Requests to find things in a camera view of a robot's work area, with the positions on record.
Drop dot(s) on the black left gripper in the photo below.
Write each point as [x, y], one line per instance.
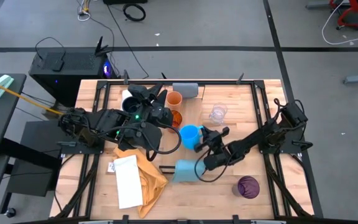
[148, 102]

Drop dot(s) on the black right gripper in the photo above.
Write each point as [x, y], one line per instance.
[216, 155]

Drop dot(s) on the small pale orange cup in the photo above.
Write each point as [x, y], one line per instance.
[175, 99]

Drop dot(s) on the bright blue plastic mug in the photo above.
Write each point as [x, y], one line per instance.
[190, 137]

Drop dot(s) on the amber translucent tumbler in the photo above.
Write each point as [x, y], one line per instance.
[177, 119]

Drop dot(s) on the dark navy mug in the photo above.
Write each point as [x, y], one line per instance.
[131, 107]

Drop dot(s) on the purple translucent tumbler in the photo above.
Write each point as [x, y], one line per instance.
[248, 187]

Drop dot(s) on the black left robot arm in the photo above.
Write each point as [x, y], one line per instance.
[104, 121]

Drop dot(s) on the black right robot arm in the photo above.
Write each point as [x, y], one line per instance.
[259, 137]

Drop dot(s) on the white plaid dish towel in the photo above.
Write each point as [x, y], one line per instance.
[125, 94]

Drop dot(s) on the yellow waffle cloth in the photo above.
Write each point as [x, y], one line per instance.
[154, 183]

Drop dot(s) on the black wifi antenna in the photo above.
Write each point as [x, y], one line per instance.
[99, 46]

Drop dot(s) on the small white paper tag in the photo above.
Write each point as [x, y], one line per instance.
[111, 167]

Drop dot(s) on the black computer tower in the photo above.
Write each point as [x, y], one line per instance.
[73, 77]

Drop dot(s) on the white folded cloth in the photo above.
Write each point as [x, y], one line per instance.
[127, 183]

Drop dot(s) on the small black box device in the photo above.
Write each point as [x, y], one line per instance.
[57, 65]

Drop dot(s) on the mint green stapler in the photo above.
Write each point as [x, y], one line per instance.
[2, 84]

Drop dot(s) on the black desk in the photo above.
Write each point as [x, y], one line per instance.
[2, 124]

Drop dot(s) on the black caster wheel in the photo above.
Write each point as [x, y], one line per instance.
[10, 212]

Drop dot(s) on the black aluminium table frame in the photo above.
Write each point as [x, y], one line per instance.
[222, 82]

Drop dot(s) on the black pedestal stand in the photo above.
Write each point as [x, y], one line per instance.
[33, 174]

